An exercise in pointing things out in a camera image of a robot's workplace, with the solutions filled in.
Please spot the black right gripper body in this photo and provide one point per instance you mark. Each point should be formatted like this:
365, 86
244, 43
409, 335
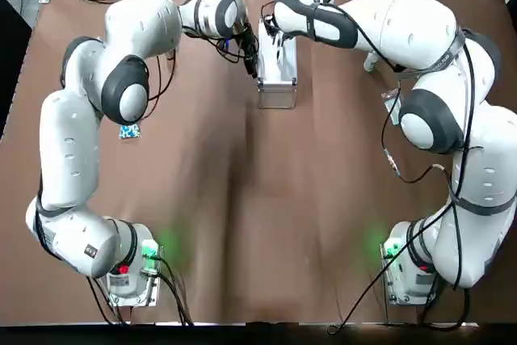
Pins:
274, 30

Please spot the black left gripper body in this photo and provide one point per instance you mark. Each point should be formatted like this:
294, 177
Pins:
246, 40

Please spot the silver aluminium medicine box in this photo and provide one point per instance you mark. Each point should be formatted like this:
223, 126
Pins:
278, 94

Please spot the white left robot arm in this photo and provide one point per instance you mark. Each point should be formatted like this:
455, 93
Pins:
68, 151

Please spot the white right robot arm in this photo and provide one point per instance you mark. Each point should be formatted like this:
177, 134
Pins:
404, 26

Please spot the white plastic bottle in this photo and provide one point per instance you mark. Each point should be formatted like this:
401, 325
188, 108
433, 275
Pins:
371, 63

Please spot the clear silver zip bag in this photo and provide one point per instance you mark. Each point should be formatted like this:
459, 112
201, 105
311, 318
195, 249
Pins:
391, 98

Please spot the blue white pill packet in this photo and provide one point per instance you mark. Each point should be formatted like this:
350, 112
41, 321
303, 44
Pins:
130, 131

